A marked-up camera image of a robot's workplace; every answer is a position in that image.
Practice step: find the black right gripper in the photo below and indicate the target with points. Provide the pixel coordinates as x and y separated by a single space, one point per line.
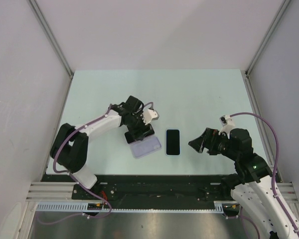
207 140

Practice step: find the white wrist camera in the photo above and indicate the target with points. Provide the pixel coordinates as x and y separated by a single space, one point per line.
227 125
149 115

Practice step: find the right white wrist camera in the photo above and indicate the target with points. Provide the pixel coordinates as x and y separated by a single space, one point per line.
227 125

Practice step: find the slotted cable duct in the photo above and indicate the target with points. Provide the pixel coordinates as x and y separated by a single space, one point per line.
93 207

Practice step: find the aluminium frame profile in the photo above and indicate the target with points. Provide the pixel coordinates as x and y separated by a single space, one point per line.
285 222

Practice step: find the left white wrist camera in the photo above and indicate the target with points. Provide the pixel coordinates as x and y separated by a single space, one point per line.
149 115

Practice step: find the lilac phone case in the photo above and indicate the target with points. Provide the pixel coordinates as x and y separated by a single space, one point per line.
145 147

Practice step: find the purple-edged black phone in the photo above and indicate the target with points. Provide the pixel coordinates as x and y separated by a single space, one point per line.
139 135

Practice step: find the light blue phone case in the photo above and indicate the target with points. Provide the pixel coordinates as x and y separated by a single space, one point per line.
172 142

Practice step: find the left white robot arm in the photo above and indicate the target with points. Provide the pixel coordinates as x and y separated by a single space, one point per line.
70 147

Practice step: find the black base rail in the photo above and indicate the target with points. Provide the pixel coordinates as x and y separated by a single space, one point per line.
115 187

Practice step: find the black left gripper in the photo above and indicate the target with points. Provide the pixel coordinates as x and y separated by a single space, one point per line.
136 133

